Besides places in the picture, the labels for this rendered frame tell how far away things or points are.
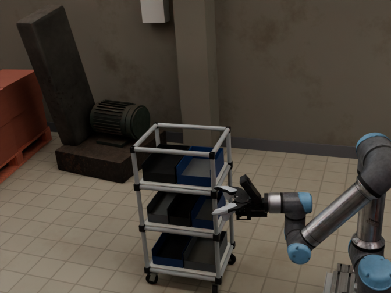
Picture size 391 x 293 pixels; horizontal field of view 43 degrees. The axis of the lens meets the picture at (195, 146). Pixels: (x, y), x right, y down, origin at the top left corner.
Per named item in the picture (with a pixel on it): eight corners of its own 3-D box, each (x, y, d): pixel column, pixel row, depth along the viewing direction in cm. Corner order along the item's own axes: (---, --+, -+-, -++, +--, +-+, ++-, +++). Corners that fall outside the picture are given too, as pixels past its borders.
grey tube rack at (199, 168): (143, 288, 324) (125, 148, 282) (165, 249, 360) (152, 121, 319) (223, 300, 308) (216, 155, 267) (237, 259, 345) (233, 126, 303)
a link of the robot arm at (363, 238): (352, 283, 180) (364, 146, 158) (345, 257, 194) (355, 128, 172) (387, 283, 179) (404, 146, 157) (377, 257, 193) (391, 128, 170)
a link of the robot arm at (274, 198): (280, 201, 172) (279, 186, 179) (267, 201, 173) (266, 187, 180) (280, 217, 176) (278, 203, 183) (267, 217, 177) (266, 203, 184)
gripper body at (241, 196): (234, 220, 179) (268, 220, 178) (233, 202, 174) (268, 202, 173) (234, 207, 185) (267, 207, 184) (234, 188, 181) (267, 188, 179)
